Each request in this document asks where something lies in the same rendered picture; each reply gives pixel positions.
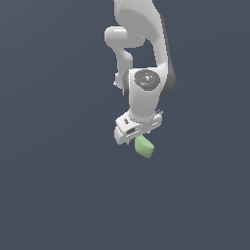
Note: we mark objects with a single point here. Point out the light green block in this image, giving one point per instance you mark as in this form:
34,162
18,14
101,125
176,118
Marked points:
144,147

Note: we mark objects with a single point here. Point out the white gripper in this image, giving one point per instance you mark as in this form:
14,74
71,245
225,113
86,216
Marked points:
138,126

